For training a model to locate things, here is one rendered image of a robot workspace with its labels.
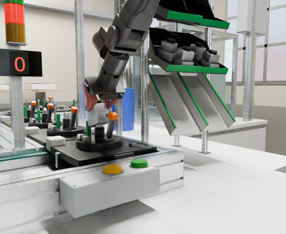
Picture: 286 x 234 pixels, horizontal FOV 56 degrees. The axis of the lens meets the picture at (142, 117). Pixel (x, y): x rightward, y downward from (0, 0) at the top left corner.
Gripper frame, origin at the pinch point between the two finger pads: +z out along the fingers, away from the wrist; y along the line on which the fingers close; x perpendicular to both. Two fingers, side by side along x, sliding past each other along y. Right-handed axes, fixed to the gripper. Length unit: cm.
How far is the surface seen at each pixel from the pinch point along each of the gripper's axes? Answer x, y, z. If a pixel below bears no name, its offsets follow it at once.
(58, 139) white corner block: 2.0, 9.8, 10.7
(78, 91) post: -81, -41, 69
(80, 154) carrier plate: 13.8, 9.2, 2.4
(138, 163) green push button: 25.5, 2.5, -8.3
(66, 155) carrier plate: 12.1, 12.1, 4.5
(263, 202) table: 44, -25, -9
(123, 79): -61, -57, 40
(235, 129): -19, -140, 51
